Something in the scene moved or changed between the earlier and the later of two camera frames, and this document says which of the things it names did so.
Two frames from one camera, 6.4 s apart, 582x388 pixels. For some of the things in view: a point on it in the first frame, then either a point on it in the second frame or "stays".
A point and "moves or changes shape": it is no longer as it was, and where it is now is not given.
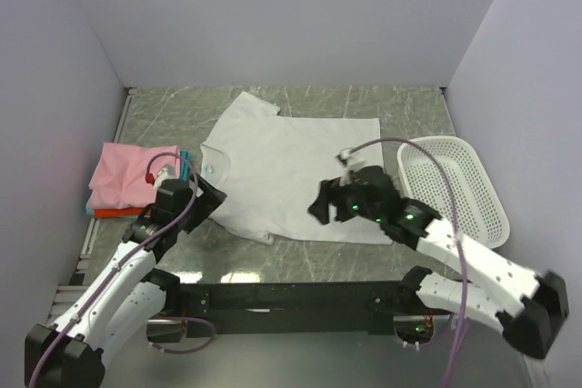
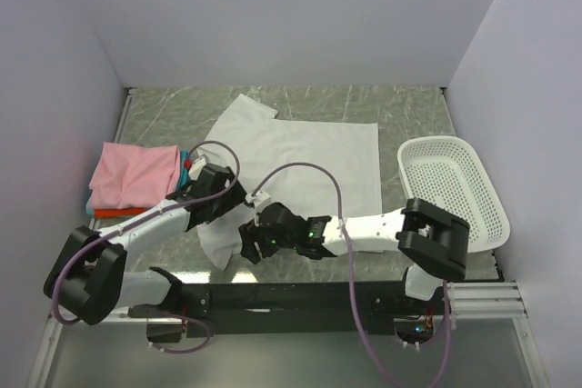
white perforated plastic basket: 479,214 stays
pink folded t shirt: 118,180 stays
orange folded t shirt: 123,213 stays
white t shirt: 269,168 moves or changes shape
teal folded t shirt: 185,174 stays
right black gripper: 332,193 -> 251,233
